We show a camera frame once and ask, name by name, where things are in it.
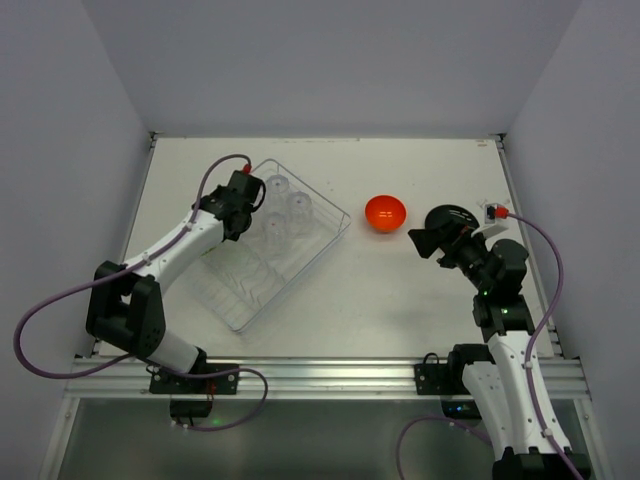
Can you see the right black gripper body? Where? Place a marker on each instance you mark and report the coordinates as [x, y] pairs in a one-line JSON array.
[[447, 245]]

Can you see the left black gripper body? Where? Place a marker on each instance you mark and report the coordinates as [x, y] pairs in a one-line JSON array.
[[239, 220]]

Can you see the orange bowl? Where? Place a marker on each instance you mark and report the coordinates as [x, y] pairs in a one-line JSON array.
[[385, 213]]

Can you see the green plate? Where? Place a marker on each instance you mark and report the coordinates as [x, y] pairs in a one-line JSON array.
[[210, 253]]

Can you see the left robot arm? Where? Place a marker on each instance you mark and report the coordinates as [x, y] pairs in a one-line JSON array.
[[126, 308]]

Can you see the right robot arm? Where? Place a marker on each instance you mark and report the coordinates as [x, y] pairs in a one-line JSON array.
[[502, 374]]

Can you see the clear glass front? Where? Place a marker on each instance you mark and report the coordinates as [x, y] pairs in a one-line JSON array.
[[274, 229]]

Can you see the clear glass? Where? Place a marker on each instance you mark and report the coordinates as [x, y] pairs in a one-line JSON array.
[[300, 214], [274, 229], [277, 190]]

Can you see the clear glass back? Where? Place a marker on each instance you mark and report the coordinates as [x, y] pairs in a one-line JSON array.
[[277, 190]]

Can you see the clear glass right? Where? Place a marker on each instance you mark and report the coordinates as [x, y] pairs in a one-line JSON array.
[[300, 214]]

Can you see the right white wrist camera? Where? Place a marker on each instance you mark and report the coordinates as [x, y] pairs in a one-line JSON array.
[[495, 221]]

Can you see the clear wire dish rack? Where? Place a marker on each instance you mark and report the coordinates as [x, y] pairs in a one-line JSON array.
[[245, 279]]

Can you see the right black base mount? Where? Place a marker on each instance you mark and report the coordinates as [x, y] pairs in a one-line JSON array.
[[434, 377]]

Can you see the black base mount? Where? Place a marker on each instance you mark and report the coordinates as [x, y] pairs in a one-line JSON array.
[[434, 377], [192, 395]]

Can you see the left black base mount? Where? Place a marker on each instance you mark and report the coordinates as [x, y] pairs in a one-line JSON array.
[[192, 395]]

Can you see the aluminium mounting rail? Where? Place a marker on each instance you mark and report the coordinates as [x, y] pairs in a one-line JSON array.
[[319, 379]]

